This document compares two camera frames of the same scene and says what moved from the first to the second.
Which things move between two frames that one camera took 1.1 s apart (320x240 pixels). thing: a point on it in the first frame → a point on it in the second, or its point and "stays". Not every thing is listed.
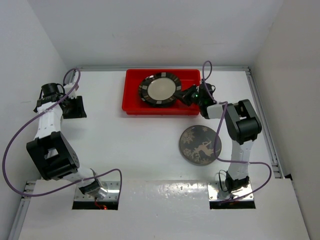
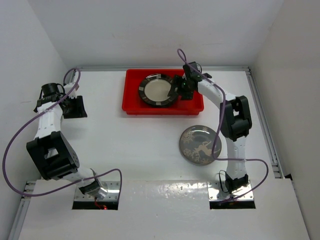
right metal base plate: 215,193 stays
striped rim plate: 159,89 stays
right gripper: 185,94 → 188,95
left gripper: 78,111 stays
